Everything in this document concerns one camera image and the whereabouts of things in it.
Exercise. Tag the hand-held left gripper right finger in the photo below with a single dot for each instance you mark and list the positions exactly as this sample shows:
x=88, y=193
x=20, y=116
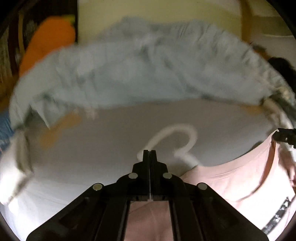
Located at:
x=164, y=185

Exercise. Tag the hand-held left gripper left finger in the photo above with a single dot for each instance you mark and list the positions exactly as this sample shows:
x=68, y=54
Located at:
x=136, y=185

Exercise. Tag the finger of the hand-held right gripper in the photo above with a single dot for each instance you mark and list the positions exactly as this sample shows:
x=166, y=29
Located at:
x=284, y=136

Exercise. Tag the pink printed t-shirt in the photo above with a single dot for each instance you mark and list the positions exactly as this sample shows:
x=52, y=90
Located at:
x=231, y=180

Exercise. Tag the white folded garment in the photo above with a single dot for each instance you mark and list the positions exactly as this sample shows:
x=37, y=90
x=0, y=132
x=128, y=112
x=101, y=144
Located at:
x=277, y=111

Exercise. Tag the grey folded garment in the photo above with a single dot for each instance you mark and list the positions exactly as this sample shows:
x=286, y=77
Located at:
x=286, y=97

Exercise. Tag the grey bed sheet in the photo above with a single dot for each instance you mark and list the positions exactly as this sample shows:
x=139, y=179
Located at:
x=104, y=139

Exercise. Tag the grey-blue blanket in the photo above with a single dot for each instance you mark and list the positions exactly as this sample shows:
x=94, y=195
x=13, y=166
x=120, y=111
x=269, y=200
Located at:
x=138, y=69

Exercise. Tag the small white folded cloth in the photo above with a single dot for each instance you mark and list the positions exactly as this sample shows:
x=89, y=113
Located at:
x=13, y=166

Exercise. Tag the blue pillow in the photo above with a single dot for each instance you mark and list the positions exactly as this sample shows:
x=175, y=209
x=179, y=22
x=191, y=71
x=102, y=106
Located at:
x=4, y=129

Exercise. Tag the orange carrot plush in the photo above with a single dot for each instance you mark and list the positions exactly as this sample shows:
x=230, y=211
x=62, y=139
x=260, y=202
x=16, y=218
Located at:
x=50, y=39

